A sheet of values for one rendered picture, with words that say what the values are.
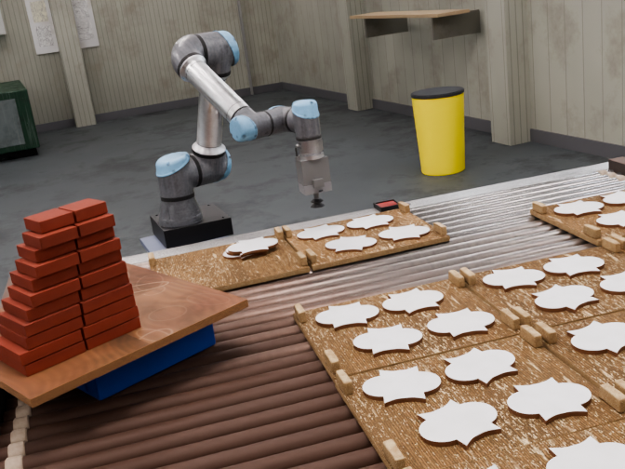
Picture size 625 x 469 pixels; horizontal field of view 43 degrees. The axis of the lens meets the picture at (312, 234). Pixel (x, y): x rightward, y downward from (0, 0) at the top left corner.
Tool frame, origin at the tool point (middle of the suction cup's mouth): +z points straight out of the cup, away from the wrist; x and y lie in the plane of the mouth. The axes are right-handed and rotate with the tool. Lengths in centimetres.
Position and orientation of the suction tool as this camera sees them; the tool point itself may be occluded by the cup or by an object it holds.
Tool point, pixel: (317, 206)
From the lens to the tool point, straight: 239.1
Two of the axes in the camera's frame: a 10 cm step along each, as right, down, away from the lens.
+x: -3.0, -2.5, 9.2
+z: 1.2, 9.4, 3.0
